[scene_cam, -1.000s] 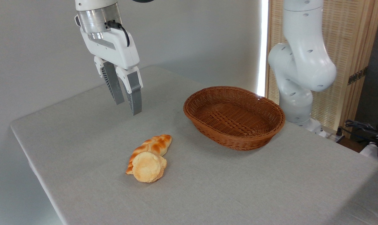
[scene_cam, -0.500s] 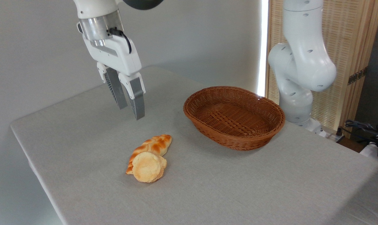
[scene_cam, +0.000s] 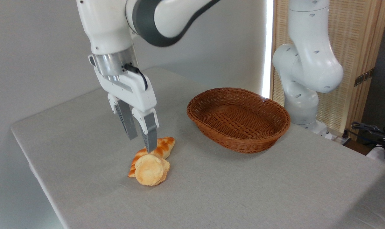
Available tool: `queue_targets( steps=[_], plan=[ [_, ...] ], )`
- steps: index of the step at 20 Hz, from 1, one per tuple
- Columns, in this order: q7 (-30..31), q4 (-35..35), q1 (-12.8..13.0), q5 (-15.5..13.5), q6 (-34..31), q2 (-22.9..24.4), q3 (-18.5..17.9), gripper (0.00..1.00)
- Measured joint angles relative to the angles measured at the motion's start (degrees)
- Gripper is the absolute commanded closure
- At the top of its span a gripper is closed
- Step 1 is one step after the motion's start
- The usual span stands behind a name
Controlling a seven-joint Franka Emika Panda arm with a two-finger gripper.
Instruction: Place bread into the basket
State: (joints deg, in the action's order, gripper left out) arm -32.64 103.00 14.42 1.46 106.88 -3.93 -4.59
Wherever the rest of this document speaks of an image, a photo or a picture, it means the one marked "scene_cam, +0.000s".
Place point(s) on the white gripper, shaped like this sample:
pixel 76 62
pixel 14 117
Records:
pixel 129 92

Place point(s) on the round golden bread bun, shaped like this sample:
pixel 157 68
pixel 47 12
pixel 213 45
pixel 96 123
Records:
pixel 149 170

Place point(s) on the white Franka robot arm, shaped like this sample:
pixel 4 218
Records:
pixel 307 63

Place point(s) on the braided bread loaf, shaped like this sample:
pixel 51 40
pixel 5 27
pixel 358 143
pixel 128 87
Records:
pixel 165 146

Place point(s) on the brown wicker basket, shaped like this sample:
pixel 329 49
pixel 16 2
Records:
pixel 240 140

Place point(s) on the grey tablecloth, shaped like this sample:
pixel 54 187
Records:
pixel 243 190

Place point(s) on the white power strip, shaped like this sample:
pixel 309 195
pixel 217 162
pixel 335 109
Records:
pixel 339 139

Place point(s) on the metal screen hinge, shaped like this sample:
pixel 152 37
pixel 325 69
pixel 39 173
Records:
pixel 364 77

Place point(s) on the bamboo folding screen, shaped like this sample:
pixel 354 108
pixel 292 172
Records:
pixel 358 31

